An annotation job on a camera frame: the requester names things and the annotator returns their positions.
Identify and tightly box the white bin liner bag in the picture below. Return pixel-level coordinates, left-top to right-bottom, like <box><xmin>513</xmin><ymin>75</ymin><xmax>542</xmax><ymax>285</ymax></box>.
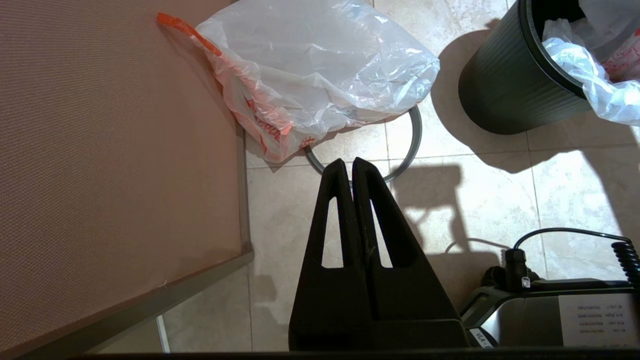
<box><xmin>541</xmin><ymin>0</ymin><xmax>640</xmax><ymax>127</ymax></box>

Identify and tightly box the dark bin retaining ring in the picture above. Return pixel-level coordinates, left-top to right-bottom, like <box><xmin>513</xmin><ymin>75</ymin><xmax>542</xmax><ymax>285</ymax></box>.
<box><xmin>302</xmin><ymin>105</ymin><xmax>423</xmax><ymax>184</ymax></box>

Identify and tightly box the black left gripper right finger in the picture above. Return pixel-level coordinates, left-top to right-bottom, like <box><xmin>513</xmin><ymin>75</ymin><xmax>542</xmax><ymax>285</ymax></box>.
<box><xmin>352</xmin><ymin>157</ymin><xmax>471</xmax><ymax>351</ymax></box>

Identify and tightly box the black coiled cable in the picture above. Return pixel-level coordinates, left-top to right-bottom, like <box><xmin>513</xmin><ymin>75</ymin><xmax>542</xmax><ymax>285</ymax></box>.
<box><xmin>611</xmin><ymin>241</ymin><xmax>640</xmax><ymax>289</ymax></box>

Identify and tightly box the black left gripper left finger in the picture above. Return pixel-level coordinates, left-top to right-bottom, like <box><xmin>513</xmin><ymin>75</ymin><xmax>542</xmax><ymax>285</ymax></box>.
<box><xmin>289</xmin><ymin>159</ymin><xmax>372</xmax><ymax>352</ymax></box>

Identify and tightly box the grey black robot base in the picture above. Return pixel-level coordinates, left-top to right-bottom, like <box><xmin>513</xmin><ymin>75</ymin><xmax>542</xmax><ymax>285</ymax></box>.
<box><xmin>460</xmin><ymin>279</ymin><xmax>640</xmax><ymax>349</ymax></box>

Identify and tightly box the used white drawstring trash bag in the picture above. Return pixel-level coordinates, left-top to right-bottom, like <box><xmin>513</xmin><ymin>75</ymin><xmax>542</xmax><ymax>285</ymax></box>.
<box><xmin>156</xmin><ymin>0</ymin><xmax>441</xmax><ymax>165</ymax></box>

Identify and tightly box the black round trash bin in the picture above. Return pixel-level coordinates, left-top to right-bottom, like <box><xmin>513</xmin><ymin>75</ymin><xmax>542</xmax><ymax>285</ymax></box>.
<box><xmin>458</xmin><ymin>0</ymin><xmax>597</xmax><ymax>136</ymax></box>

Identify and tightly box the thin black cable with plug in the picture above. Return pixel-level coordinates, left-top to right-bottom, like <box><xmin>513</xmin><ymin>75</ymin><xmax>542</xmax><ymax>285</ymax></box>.
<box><xmin>482</xmin><ymin>227</ymin><xmax>632</xmax><ymax>292</ymax></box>

